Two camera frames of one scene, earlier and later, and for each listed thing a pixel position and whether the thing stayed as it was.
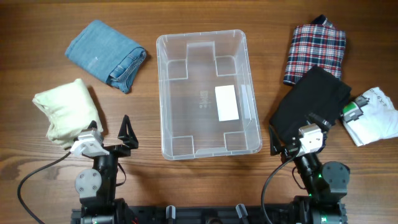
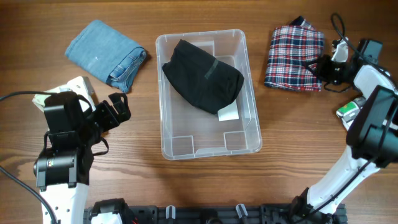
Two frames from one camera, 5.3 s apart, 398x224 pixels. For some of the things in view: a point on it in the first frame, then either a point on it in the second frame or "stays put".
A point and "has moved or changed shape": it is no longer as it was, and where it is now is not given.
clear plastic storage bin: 208,101 stays put
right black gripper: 276,147 → 321,71
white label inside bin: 227,103 stays put
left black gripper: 130,140 → 105,108
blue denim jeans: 107,53 stays put
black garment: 316,92 → 206,83
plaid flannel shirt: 317,43 has moved or changed shape
